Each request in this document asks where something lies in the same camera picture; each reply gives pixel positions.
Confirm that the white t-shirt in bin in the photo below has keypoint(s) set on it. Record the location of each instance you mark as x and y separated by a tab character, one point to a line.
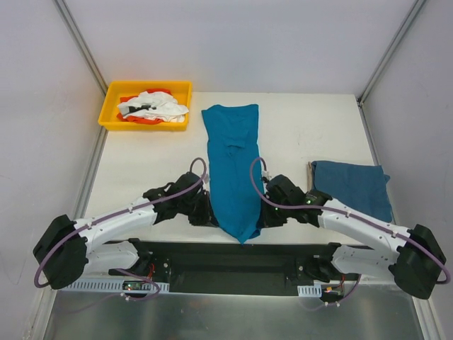
155	106

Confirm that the right vertical aluminium post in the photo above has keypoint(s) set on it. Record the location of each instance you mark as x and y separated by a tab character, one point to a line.
395	43

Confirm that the white slotted cable duct left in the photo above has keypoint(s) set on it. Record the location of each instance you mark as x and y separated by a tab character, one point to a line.
115	285

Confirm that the white slotted cable duct right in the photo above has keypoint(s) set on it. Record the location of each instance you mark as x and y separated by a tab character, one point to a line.
309	291

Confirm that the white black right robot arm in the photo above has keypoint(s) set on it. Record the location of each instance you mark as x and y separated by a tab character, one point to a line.
385	238

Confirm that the yellow plastic bin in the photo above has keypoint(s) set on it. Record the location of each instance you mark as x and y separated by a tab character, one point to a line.
181	91

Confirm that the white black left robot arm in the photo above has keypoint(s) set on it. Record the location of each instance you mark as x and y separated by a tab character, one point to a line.
90	234

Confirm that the teal t-shirt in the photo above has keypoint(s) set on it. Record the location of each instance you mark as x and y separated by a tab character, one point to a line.
232	145

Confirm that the folded dark blue t-shirt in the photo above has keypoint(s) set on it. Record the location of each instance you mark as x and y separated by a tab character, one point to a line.
360	187

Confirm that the brown cardboard sheet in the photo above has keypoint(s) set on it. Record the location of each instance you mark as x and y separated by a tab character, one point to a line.
309	175

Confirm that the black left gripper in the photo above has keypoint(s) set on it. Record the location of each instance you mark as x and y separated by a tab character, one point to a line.
204	211

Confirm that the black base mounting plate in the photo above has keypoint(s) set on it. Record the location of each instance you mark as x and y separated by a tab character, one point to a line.
234	269

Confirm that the aluminium frame rail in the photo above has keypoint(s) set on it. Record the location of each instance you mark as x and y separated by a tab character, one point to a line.
66	266

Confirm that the white slotted cable duct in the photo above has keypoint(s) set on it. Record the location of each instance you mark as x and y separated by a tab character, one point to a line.
309	291
115	285

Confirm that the vertical aluminium post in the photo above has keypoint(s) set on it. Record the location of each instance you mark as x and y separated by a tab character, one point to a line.
81	44
395	43

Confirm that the left vertical aluminium post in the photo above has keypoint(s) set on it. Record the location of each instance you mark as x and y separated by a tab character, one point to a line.
81	44

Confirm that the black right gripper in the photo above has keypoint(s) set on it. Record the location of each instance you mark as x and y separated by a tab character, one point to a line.
268	214

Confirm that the orange t-shirt in bin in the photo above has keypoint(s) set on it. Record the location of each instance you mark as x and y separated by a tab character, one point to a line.
141	119

